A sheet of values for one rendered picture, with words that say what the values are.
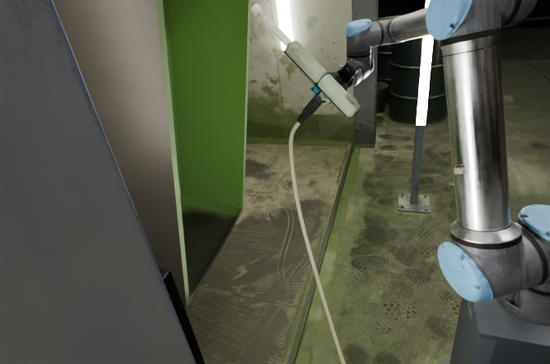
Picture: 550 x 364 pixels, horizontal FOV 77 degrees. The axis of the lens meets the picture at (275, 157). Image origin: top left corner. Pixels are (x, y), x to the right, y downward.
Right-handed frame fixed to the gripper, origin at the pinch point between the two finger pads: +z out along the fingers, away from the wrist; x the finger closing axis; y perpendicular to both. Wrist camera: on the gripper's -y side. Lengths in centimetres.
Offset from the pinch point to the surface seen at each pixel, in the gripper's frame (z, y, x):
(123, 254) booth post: 86, -36, -9
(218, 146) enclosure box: -2, 65, 20
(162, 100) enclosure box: 46, 4, 22
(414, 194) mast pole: -104, 74, -77
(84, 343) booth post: 92, -35, -12
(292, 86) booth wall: -151, 124, 46
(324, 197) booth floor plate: -81, 117, -41
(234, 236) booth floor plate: -17, 138, -17
